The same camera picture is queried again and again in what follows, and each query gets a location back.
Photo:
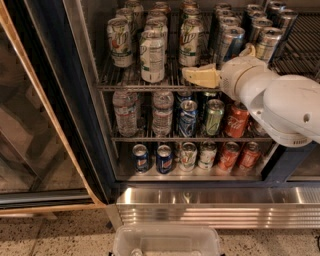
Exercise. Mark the middle wire shelf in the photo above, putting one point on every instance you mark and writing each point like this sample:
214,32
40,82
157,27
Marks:
148,136

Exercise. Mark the front left 7up can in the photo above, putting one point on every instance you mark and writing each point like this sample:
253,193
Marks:
119,39

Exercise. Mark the wire shelf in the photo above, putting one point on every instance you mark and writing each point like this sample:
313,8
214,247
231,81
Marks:
148,136
301,56

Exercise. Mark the left 7up can bottom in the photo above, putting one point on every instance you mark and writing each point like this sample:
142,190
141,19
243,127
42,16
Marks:
188,156

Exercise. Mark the blue pepsi can middle shelf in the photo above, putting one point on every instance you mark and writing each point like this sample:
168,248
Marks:
187,118

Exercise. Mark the top wire shelf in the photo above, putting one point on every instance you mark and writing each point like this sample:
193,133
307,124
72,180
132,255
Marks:
301,56

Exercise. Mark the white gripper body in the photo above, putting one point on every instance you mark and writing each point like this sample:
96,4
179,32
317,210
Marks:
231,76

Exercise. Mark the coke can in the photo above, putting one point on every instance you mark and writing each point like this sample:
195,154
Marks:
228,156
249,156

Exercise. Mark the right 7up can bottom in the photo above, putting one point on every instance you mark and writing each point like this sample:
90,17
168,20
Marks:
208,152

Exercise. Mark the water bottle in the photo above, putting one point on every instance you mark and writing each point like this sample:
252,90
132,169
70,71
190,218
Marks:
162,110
125,109

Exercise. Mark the front right 7up can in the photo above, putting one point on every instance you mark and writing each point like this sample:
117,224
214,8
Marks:
190,42

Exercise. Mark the glass fridge door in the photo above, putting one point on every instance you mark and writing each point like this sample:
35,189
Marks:
52,150

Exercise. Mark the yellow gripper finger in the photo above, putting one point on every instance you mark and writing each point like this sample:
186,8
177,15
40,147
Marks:
249,50
205,76

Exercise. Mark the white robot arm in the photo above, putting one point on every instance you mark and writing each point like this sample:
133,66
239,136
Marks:
287,107

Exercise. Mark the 7up can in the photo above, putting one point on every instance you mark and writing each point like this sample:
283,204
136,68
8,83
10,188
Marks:
208,152
119,39
188,156
190,42
152,54

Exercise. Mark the left water bottle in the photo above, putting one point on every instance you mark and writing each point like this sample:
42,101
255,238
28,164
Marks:
125,109

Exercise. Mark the redbull can row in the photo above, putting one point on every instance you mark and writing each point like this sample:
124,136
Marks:
254,26
225,22

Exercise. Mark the left coke can bottom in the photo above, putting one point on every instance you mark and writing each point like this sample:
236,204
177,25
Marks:
228,156

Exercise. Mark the green can middle shelf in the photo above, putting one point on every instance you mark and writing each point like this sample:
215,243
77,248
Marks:
213,117

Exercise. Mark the right water bottle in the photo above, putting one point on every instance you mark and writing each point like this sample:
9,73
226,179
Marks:
162,110

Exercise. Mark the right pepsi can bottom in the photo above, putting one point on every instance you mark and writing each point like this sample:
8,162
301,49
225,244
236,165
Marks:
164,159

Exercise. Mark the front middle 7up can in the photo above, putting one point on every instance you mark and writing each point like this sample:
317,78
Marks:
152,54

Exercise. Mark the pepsi can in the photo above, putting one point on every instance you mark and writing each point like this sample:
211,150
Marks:
141,158
164,159

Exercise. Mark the stainless fridge base panel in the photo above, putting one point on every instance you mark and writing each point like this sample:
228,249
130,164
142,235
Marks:
224,208

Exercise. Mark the right coke can bottom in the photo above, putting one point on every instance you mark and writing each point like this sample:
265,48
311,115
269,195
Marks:
249,156

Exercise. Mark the clear plastic bin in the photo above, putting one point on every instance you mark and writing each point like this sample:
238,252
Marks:
165,240

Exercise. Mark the red coke can middle shelf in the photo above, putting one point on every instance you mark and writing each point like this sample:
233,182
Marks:
237,120

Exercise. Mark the left pepsi can bottom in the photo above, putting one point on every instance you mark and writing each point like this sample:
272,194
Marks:
141,158

